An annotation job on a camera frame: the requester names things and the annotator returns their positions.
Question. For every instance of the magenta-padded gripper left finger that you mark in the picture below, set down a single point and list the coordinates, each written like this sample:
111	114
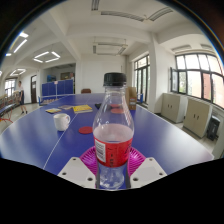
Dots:
77	170

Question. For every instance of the large black-framed window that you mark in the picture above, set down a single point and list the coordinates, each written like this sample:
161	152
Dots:
200	78

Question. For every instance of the low blue court barrier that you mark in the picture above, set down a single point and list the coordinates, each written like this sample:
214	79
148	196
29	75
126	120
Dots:
55	98

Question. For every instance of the dark door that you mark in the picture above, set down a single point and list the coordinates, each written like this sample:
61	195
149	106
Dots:
33	88

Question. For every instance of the grey thin book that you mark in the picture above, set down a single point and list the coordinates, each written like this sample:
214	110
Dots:
65	107

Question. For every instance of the brown chair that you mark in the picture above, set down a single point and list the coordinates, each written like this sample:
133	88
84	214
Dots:
86	91

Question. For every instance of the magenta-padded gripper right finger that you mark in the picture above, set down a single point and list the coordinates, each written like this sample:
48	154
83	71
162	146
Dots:
146	170

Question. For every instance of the tall black-framed window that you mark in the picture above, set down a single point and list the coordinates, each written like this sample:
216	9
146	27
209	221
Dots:
141	78

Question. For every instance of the beige two-door cabinet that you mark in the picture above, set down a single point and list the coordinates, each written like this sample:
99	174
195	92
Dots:
173	107
197	117

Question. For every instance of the flat round red coaster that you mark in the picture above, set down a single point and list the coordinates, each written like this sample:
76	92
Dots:
85	130

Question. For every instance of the group of ceiling lights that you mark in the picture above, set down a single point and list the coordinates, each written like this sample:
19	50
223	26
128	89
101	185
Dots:
46	56

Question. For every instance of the white mug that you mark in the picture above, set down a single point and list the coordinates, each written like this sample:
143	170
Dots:
61	122

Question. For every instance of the small colourful book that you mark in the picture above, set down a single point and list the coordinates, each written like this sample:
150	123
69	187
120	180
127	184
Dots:
53	110

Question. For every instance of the ceiling air conditioner unit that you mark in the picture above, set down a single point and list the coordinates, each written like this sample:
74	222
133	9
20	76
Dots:
110	48

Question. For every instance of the blue partition screen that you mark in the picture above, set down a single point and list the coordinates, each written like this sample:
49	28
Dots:
58	87

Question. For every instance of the clear red-labelled drink bottle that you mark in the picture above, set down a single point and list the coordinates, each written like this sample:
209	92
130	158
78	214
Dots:
113	146

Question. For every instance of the blue table tennis table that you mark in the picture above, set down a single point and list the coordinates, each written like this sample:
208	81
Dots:
8	108

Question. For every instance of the black bin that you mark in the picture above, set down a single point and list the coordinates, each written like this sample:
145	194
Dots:
213	128

